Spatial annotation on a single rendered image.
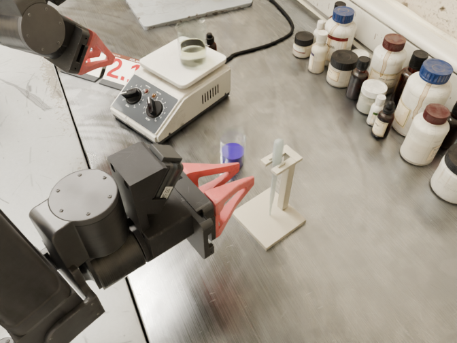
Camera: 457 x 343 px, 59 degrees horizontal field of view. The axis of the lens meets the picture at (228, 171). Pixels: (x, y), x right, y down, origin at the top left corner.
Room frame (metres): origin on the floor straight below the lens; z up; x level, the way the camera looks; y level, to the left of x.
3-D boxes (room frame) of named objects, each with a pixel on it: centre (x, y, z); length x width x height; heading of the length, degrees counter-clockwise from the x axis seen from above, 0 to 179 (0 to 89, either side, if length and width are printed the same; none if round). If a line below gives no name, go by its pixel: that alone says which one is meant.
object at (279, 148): (0.35, -0.06, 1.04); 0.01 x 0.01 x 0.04; 38
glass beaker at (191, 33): (0.64, 0.06, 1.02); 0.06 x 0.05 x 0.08; 141
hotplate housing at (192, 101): (0.63, 0.10, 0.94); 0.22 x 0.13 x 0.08; 139
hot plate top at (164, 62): (0.65, 0.08, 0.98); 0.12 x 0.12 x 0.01; 49
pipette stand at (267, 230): (0.36, -0.06, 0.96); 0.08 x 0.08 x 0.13; 38
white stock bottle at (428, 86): (0.56, -0.34, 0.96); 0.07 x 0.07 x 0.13
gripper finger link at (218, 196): (0.30, 0.02, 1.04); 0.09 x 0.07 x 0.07; 128
